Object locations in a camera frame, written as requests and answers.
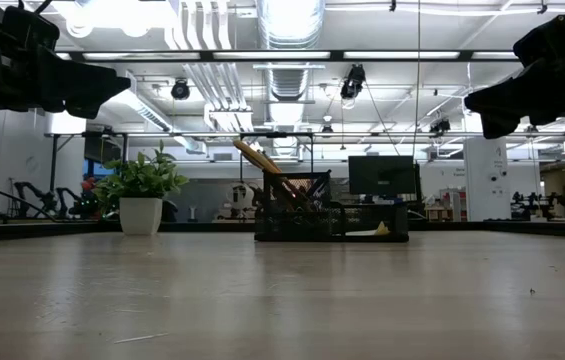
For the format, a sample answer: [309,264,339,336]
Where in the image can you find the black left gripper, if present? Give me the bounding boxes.
[0,0,132,120]

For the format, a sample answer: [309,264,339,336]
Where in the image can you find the yellow sticky note pad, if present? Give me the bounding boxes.
[346,220,392,237]

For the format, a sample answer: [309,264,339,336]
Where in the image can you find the yellow handled scissors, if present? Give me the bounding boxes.
[233,139,313,211]

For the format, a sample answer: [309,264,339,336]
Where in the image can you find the black mesh desk organizer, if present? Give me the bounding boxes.
[254,171,410,243]

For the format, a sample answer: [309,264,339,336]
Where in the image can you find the black ceiling spotlight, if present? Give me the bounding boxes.
[170,79,191,101]

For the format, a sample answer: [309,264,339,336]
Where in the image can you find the green plant in white pot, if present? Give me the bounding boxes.
[92,141,189,236]

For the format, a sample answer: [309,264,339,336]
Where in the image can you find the black computer monitor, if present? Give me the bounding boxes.
[348,155,419,196]

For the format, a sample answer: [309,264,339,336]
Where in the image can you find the black aluminium rig frame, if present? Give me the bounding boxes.
[0,48,565,245]

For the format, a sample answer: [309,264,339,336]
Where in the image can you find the black hanging camera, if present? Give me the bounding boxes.
[340,63,367,101]

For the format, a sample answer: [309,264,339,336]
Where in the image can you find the silver ventilation duct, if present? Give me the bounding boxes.
[256,0,327,50]

